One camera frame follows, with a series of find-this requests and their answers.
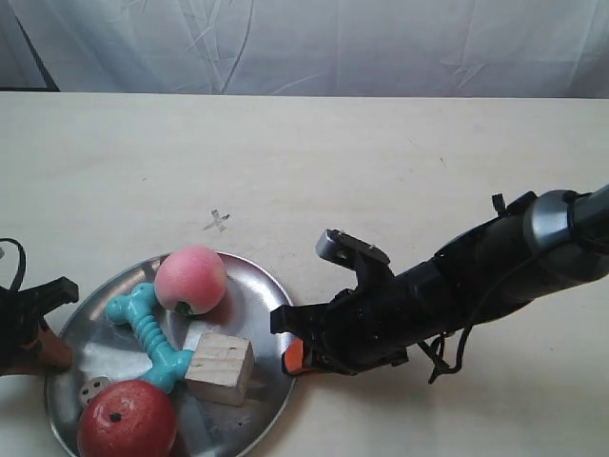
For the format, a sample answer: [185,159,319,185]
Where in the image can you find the large metal plate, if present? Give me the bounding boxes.
[45,253,294,456]

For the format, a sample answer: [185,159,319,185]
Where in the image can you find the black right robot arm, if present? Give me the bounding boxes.
[270,189,608,377]

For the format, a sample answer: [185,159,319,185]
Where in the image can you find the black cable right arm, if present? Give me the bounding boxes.
[418,259,539,385]

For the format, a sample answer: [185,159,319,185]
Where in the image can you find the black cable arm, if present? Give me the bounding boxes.
[418,259,539,385]
[0,237,28,291]

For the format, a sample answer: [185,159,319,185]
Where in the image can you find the pink toy peach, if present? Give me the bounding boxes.
[154,246,227,316]

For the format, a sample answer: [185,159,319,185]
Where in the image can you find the wooden block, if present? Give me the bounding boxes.
[185,332,255,407]

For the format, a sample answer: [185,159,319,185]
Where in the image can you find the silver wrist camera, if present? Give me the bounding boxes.
[315,229,390,270]

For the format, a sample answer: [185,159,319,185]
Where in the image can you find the teal rubber bone toy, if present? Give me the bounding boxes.
[106,283,194,394]

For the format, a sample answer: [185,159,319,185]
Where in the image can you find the red toy apple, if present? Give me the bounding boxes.
[77,380,177,457]

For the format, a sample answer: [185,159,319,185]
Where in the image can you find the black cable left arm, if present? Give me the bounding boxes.
[0,237,28,291]

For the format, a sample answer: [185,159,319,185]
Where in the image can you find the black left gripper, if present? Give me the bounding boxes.
[1,277,79,376]

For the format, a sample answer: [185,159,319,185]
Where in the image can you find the small grey dice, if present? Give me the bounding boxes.
[78,376,111,408]

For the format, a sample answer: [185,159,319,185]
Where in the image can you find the white backdrop curtain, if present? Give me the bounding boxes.
[1,1,608,98]

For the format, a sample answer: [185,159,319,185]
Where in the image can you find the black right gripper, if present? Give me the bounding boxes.
[270,255,481,377]

